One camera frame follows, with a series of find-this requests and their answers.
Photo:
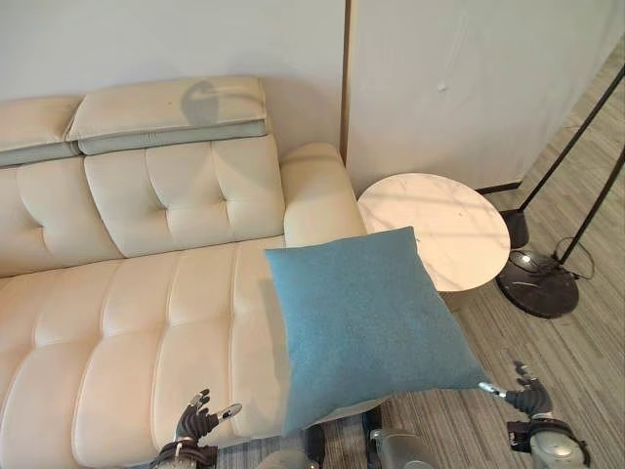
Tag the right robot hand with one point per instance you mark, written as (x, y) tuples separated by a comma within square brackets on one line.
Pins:
[(529, 396)]

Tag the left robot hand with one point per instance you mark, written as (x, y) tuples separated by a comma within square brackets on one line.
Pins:
[(193, 417)]

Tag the blue square cushion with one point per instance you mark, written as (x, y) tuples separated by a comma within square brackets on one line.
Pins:
[(361, 322)]

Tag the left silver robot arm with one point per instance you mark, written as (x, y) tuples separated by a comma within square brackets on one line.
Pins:
[(183, 454)]

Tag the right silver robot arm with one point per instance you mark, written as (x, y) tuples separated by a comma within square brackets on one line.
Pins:
[(552, 442)]

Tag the cream leather sofa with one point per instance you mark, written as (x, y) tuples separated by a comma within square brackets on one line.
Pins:
[(146, 293)]

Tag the black floor lamp with round base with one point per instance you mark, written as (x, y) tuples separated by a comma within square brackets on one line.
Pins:
[(561, 264)]

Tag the silver robot legs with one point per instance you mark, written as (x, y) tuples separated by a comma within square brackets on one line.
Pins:
[(361, 444)]

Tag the round white marble side table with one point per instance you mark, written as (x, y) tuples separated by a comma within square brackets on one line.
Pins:
[(439, 220)]

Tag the black floor lamp with small base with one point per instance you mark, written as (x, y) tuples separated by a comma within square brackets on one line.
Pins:
[(547, 185)]

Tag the gold vertical wall trim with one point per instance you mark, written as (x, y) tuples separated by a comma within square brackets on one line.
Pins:
[(345, 73)]

